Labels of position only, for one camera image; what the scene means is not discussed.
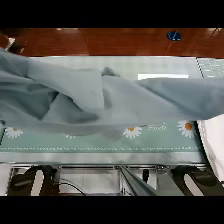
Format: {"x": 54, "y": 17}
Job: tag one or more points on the grey-blue shirt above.
{"x": 133, "y": 100}

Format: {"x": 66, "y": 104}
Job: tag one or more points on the blue round object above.
{"x": 174, "y": 35}

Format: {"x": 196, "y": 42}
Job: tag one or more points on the white garment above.
{"x": 215, "y": 141}

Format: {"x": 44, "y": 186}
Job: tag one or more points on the silver frame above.
{"x": 137, "y": 185}

